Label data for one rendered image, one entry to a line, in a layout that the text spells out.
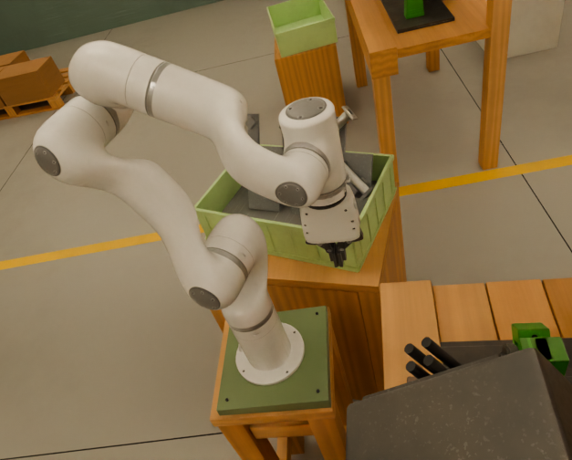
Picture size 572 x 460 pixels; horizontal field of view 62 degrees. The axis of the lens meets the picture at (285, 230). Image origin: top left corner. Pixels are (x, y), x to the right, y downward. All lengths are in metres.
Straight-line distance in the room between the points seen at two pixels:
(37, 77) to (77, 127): 4.94
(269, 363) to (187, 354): 1.35
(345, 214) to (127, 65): 0.42
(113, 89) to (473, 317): 1.00
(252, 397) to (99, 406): 1.47
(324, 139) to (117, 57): 0.34
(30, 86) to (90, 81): 5.12
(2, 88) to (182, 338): 4.15
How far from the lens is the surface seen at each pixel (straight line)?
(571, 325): 1.36
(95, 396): 2.69
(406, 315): 1.31
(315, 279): 1.56
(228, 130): 0.70
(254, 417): 1.29
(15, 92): 6.07
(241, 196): 1.89
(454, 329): 1.31
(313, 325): 1.34
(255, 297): 1.10
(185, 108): 0.76
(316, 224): 0.83
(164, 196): 0.95
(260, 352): 1.21
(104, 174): 0.92
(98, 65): 0.82
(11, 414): 2.94
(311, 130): 0.69
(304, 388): 1.24
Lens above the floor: 1.96
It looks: 42 degrees down
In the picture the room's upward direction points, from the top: 17 degrees counter-clockwise
